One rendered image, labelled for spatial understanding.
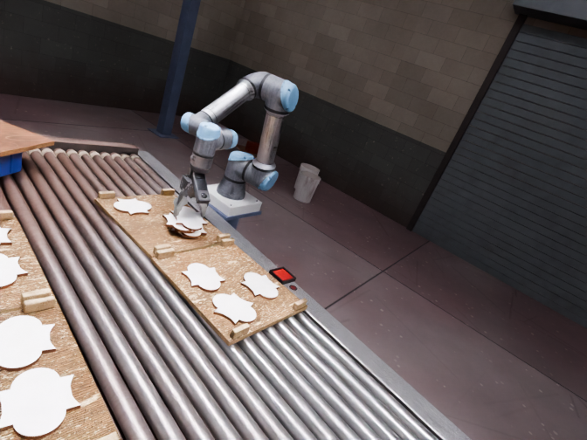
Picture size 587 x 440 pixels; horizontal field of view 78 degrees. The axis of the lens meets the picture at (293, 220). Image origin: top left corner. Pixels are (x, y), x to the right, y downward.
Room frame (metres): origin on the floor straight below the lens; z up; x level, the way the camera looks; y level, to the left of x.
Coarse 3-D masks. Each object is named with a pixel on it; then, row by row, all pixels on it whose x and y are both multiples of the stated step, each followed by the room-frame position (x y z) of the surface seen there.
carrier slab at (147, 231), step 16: (112, 208) 1.18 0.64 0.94; (160, 208) 1.32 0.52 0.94; (128, 224) 1.12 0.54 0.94; (144, 224) 1.16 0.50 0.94; (160, 224) 1.20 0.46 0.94; (208, 224) 1.34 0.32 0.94; (144, 240) 1.06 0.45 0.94; (160, 240) 1.10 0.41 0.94; (176, 240) 1.14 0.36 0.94; (192, 240) 1.18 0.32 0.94; (208, 240) 1.22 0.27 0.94
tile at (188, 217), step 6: (186, 210) 1.25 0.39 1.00; (192, 210) 1.27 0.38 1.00; (180, 216) 1.20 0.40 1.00; (186, 216) 1.22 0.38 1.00; (192, 216) 1.24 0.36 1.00; (198, 216) 1.26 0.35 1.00; (180, 222) 1.17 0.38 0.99; (186, 222) 1.19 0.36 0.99; (192, 222) 1.20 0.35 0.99; (198, 222) 1.22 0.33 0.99; (204, 222) 1.24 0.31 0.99; (186, 228) 1.16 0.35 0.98; (192, 228) 1.17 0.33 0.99; (198, 228) 1.18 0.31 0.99
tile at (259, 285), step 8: (248, 272) 1.09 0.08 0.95; (248, 280) 1.05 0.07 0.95; (256, 280) 1.06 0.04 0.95; (264, 280) 1.08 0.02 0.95; (248, 288) 1.01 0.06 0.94; (256, 288) 1.02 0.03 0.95; (264, 288) 1.04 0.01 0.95; (272, 288) 1.05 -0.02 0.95; (256, 296) 0.99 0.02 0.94; (264, 296) 1.00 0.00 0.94; (272, 296) 1.01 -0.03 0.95
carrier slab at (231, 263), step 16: (176, 256) 1.04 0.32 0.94; (192, 256) 1.08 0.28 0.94; (208, 256) 1.12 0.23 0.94; (224, 256) 1.16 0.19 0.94; (240, 256) 1.20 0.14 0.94; (176, 272) 0.96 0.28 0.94; (224, 272) 1.06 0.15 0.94; (240, 272) 1.09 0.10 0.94; (256, 272) 1.13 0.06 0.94; (176, 288) 0.90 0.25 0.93; (192, 288) 0.91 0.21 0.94; (224, 288) 0.97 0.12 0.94; (240, 288) 1.00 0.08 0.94; (192, 304) 0.85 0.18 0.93; (208, 304) 0.87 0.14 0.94; (256, 304) 0.96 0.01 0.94; (272, 304) 0.99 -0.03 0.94; (288, 304) 1.02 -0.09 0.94; (208, 320) 0.81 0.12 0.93; (224, 320) 0.83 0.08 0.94; (256, 320) 0.88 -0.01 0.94; (272, 320) 0.91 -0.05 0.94; (224, 336) 0.77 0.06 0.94; (240, 336) 0.79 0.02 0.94
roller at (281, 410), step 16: (80, 160) 1.51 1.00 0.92; (96, 192) 1.32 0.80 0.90; (224, 352) 0.76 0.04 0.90; (240, 352) 0.76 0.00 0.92; (240, 368) 0.72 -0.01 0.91; (256, 368) 0.72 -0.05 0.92; (256, 384) 0.68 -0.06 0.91; (272, 400) 0.65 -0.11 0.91; (288, 416) 0.62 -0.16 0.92; (288, 432) 0.60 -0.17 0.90; (304, 432) 0.60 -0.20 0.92
